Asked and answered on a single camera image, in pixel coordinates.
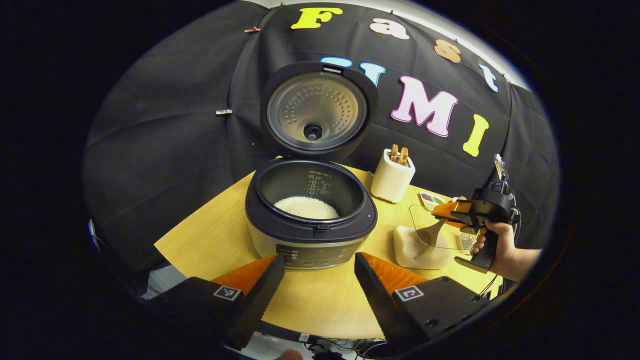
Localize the clear rice container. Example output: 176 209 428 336
393 204 477 271

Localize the wooden spoon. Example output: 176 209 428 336
414 217 449 259

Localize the white toaster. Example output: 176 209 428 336
370 148 416 204

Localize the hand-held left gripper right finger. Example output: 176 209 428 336
354 251 493 351

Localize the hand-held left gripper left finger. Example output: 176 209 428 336
145 253 286 351

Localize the dark rice cooker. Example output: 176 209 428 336
245 61 379 271

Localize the black backdrop cloth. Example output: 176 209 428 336
82 0 560 281

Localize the white divided bean dish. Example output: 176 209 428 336
419 191 449 211

